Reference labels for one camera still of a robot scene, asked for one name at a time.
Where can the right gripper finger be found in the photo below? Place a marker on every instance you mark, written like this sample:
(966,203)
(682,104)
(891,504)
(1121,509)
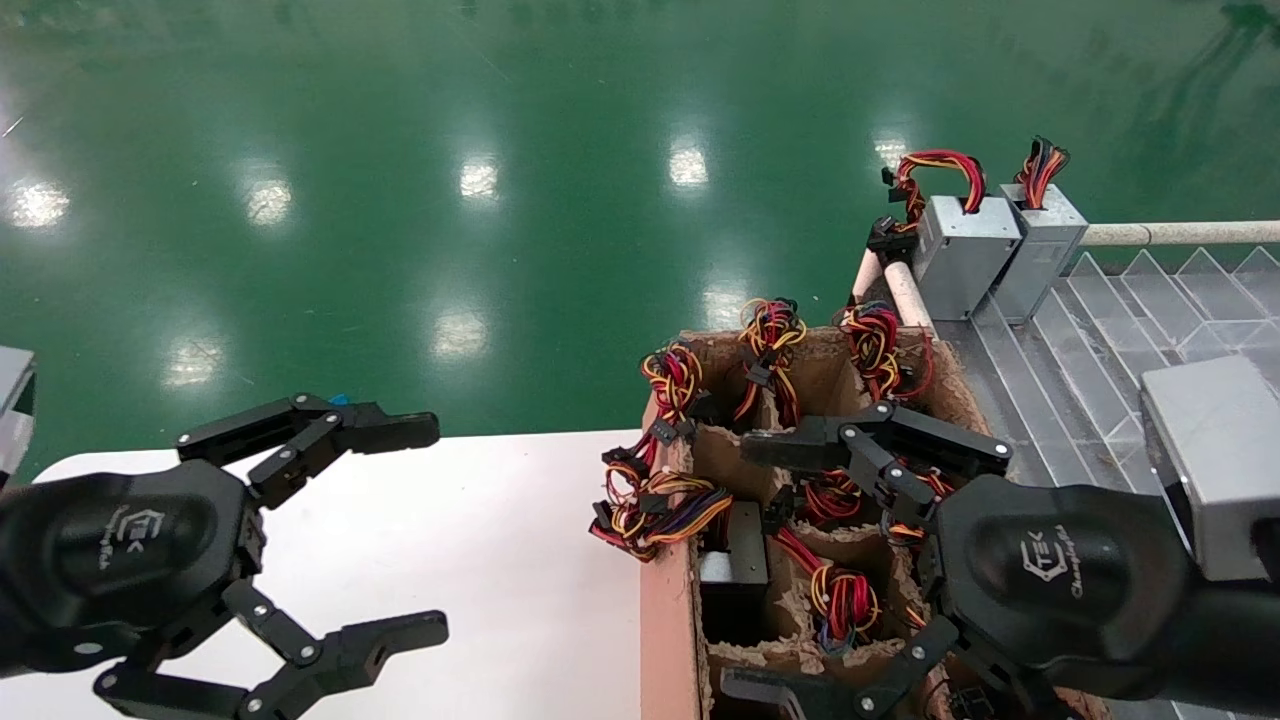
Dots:
(900,670)
(800,442)

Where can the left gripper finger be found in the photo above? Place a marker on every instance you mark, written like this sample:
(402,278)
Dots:
(390,432)
(390,640)

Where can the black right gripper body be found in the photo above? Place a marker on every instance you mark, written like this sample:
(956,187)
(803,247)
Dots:
(1060,580)

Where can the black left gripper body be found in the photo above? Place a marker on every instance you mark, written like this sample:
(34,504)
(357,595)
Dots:
(100,560)

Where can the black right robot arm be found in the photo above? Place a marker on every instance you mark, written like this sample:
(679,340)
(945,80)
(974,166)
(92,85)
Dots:
(1240,640)

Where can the black power supply white label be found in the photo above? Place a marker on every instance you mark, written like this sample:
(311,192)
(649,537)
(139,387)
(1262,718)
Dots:
(745,545)

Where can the short white rack pipe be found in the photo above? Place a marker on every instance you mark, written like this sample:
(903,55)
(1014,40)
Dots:
(908,295)
(866,278)

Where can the grey rack with clear dividers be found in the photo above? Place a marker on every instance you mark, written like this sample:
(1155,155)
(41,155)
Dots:
(1100,390)

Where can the brown cardboard box with dividers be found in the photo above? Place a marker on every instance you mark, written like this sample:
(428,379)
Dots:
(668,640)

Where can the long white rack pipe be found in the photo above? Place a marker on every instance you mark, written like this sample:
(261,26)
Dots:
(1180,234)

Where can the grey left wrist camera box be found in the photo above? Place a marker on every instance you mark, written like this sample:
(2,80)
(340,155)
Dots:
(12,400)

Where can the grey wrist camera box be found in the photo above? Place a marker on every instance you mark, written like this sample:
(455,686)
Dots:
(1210,450)
(12,400)

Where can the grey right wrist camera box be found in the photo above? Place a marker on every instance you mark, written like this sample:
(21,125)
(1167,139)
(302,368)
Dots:
(1210,450)

